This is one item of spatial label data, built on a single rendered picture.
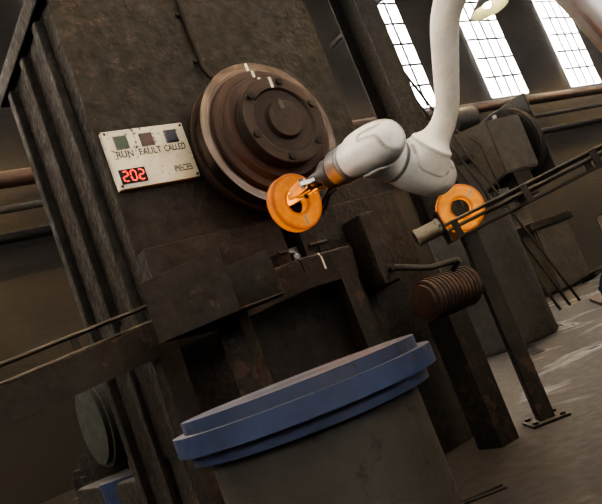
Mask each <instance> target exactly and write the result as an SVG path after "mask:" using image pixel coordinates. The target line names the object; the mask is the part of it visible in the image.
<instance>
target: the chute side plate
mask: <svg viewBox="0 0 602 504"><path fill-rule="evenodd" d="M320 256H322V257H323V260H324V262H325V265H326V269H325V267H324V265H323V262H322V259H321V257H320ZM320 256H317V257H313V258H310V259H306V260H303V261H300V262H297V263H295V264H293V265H290V266H288V267H285V268H283V269H281V270H278V271H276V273H277V276H278V278H279V281H280V284H281V286H282V289H283V292H284V294H285V295H283V296H281V297H279V298H276V299H274V300H271V301H269V302H267V303H264V304H262V305H260V306H257V307H255V308H252V309H250V310H248V311H247V312H248V315H249V317H250V316H252V315H254V314H256V313H258V312H261V311H263V310H265V309H267V308H269V307H272V306H274V305H276V304H278V303H280V302H283V301H285V300H287V299H289V298H291V297H294V296H296V295H298V294H300V293H302V292H305V291H307V290H309V289H311V288H314V287H318V286H321V285H324V284H327V283H330V282H333V281H336V280H340V279H341V276H340V274H339V271H338V269H339V268H342V267H345V266H349V265H353V267H354V270H355V272H356V274H358V273H359V270H358V267H357V265H356V262H355V260H354V257H353V255H352V252H351V250H350V247H348V248H345V249H341V250H338V251H334V252H331V253H327V254H324V255H320ZM214 332H216V331H214ZM214 332H209V333H205V334H200V335H196V336H191V337H187V338H182V339H178V340H177V342H178V344H179V347H180V348H181V347H183V346H186V345H188V344H190V343H192V342H194V341H197V340H199V339H201V338H203V337H205V336H208V335H210V334H212V333H214ZM159 344H162V343H160V342H159V339H158V336H157V333H156V330H155V327H154V324H153V323H151V324H149V325H146V326H144V327H142V328H139V329H137V330H134V331H132V332H130V333H127V334H125V335H122V336H120V337H118V338H115V339H113V340H111V341H108V342H106V343H103V344H101V345H99V346H96V347H94V348H91V349H89V350H87V351H84V352H82V353H79V354H77V355H75V356H72V357H70V358H67V359H65V360H63V361H60V362H58V363H55V364H53V365H51V366H48V367H46V368H43V369H41V370H39V371H36V372H34V373H31V374H29V375H27V376H24V377H22V378H20V379H17V380H15V381H12V382H10V383H8V384H5V385H3V386H0V430H1V429H3V428H5V427H7V426H9V425H12V424H14V423H16V422H18V421H20V420H23V419H25V418H27V417H29V416H31V415H34V414H36V413H38V412H40V411H43V410H45V409H47V408H49V407H51V406H54V405H56V404H58V403H60V402H62V401H65V400H67V399H69V398H71V397H73V396H76V395H78V394H80V393H82V392H84V391H87V390H89V389H91V388H93V387H95V386H98V385H100V384H102V383H104V382H106V381H109V380H111V379H113V378H115V377H117V376H120V375H122V374H124V373H126V372H128V371H131V370H133V369H135V368H137V367H139V366H142V365H144V364H146V363H148V362H150V361H153V360H155V359H157V358H159V355H158V352H157V349H156V345H159Z"/></svg>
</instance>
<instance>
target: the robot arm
mask: <svg viewBox="0 0 602 504"><path fill-rule="evenodd" d="M466 1H467V0H433V4H432V9H431V16H430V44H431V56H432V68H433V80H434V93H435V109H434V114H433V117H432V119H431V121H430V123H429V124H428V126H427V127H426V128H425V129H424V130H422V131H420V132H417V133H413V134H412V136H411V137H410V138H408V139H407V140H406V135H405V132H404V130H403V128H402V127H401V126H400V125H399V124H398V123H397V122H395V121H393V120H391V119H379V120H375V121H372V122H370V123H367V124H365V125H363V126H361V127H360V128H358V129H356V130H355V131H354V132H352V133H351V134H350V135H348V136H347V137H346V138H345V139H344V141H343V142H342V144H340V145H338V146H337V147H336V148H334V149H333V150H331V151H330V152H329V153H327V155H326V156H325V158H324V159H323V160H322V161H320V162H319V163H318V165H317V168H316V171H315V172H314V173H312V175H311V176H309V177H308V178H307V179H306V180H305V179H303V178H300V179H299V180H298V182H297V183H296V184H294V185H293V186H292V187H291V188H290V189H289V191H290V192H289V193H288V195H287V203H288V205H289V206H291V205H292V204H294V203H296V202H297V201H299V200H301V199H302V198H304V197H305V199H307V198H309V196H308V195H309V194H314V193H316V192H318V191H320V190H322V189H324V188H326V187H327V188H330V189H334V188H337V187H339V186H342V185H345V184H350V183H351V182H354V181H355V180H357V179H359V178H361V177H364V178H371V179H378V180H382V181H386V182H388V183H390V184H392V185H394V186H395V187H397V188H400V189H402V190H404V191H407V192H410V193H414V194H417V195H422V196H430V197H434V196H441V195H443V194H445V193H447V192H448V191H449V190H450V189H451V188H452V187H453V186H454V184H455V181H456V178H457V171H456V168H455V165H454V163H453V161H452V160H450V158H451V155H452V153H451V151H450V140H451V137H452V134H453V132H454V129H455V126H456V122H457V118H458V113H459V102H460V85H459V25H460V18H461V14H462V11H463V8H464V5H465V3H466ZM555 1H556V2H557V3H558V4H559V5H560V7H561V8H562V9H563V10H564V11H565V12H566V13H567V14H568V16H569V17H570V18H571V19H572V20H573V21H574V22H575V23H576V25H577V26H578V27H579V28H580V29H581V30H582V31H583V32H584V34H585V35H586V36H587V37H588V38H589V39H590V40H591V42H592V43H593V44H594V45H595V46H596V47H597V48H598V49H599V51H600V52H601V53H602V0H555Z"/></svg>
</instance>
